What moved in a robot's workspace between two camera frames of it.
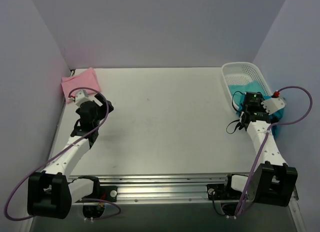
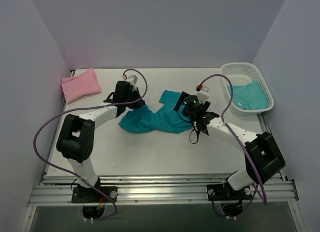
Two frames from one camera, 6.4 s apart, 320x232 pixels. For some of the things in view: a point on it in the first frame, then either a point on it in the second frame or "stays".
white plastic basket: [241, 73] stays
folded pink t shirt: [86, 79] stays
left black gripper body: [104, 102] → [136, 102]
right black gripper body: [253, 99] → [180, 102]
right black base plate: [222, 192] stays
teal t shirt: [238, 91] → [143, 119]
